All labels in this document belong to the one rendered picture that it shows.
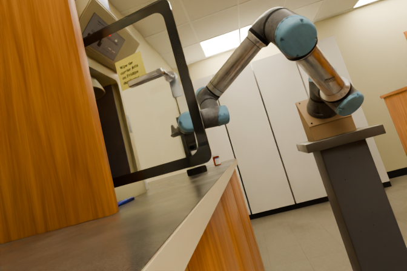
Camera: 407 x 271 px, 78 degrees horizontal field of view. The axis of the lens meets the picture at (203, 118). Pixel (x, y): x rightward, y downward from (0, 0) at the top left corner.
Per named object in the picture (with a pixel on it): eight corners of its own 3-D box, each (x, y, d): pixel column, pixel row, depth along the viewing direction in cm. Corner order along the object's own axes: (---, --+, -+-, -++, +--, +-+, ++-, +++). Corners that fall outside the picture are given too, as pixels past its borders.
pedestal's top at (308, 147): (358, 135, 135) (355, 127, 136) (386, 133, 104) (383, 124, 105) (298, 150, 141) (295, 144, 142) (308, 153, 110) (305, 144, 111)
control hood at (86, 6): (60, 39, 68) (54, 6, 69) (120, 74, 99) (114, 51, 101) (99, 25, 66) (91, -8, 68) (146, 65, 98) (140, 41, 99)
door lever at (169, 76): (141, 94, 59) (138, 83, 60) (176, 80, 57) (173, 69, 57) (127, 89, 54) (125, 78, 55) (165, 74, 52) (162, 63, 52)
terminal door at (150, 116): (100, 192, 62) (71, 46, 68) (214, 161, 53) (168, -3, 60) (98, 192, 61) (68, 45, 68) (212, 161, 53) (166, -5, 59)
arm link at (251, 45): (266, -7, 91) (187, 94, 108) (280, 0, 82) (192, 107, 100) (285, 13, 97) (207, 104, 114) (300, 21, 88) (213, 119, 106)
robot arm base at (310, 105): (330, 94, 130) (330, 79, 124) (346, 112, 119) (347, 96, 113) (301, 104, 132) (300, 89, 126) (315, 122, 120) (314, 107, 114)
